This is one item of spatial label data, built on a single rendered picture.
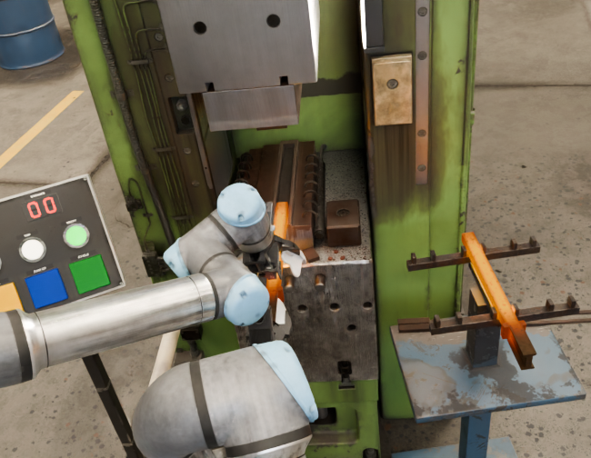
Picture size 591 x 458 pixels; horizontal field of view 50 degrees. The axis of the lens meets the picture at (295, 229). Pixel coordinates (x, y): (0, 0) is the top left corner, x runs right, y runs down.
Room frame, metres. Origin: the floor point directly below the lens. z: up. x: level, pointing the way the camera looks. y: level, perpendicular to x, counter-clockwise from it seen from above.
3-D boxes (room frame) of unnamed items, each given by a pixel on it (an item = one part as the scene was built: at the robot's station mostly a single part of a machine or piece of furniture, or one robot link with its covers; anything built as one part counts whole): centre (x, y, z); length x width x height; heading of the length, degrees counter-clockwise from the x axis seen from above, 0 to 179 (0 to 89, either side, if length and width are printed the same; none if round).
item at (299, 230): (1.49, 0.03, 0.96); 0.42 x 0.20 x 0.09; 173
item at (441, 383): (1.05, -0.41, 0.67); 0.40 x 0.30 x 0.02; 90
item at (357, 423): (1.49, -0.02, 0.23); 0.55 x 0.37 x 0.47; 173
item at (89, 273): (1.18, 0.49, 1.01); 0.07 x 0.05 x 0.07; 108
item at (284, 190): (1.49, 0.01, 0.99); 0.42 x 0.05 x 0.01; 173
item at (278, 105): (1.49, 0.03, 1.32); 0.42 x 0.20 x 0.10; 173
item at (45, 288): (1.15, 0.59, 1.01); 0.07 x 0.05 x 0.07; 108
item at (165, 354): (1.24, 0.41, 0.62); 0.44 x 0.05 x 0.05; 173
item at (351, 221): (1.32, -0.13, 0.95); 0.12 x 0.08 x 0.06; 173
